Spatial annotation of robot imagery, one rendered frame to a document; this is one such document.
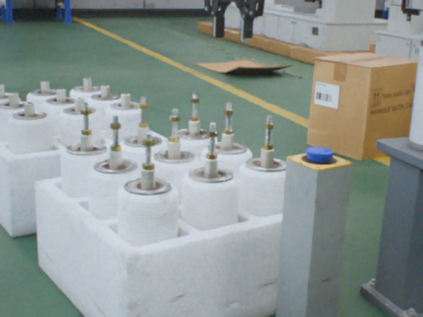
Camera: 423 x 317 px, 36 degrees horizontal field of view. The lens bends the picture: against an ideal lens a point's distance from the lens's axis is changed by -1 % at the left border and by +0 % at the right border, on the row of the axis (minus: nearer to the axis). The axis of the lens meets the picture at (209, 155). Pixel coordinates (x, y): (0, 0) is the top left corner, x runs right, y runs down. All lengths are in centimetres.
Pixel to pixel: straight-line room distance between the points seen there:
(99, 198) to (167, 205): 15
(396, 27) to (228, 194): 274
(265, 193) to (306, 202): 17
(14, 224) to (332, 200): 76
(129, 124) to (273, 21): 331
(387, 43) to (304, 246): 274
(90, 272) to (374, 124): 127
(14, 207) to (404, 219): 81
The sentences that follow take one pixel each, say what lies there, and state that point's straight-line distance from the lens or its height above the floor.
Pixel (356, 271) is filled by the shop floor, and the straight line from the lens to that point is 136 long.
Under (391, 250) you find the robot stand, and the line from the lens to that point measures 119.
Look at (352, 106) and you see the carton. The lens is 211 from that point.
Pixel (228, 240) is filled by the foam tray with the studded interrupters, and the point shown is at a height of 17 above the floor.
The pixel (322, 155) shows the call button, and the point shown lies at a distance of 95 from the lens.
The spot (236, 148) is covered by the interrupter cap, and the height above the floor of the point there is 25.
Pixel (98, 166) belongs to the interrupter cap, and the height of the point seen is 25.
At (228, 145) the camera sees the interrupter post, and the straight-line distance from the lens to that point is 122.
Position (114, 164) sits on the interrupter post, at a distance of 110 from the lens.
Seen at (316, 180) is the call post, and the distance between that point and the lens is 93.
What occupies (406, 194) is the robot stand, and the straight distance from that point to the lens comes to 114.
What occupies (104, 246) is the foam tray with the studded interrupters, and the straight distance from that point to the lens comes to 101.
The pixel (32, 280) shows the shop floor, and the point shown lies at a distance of 129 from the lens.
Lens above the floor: 59
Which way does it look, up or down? 17 degrees down
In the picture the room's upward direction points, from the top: 2 degrees clockwise
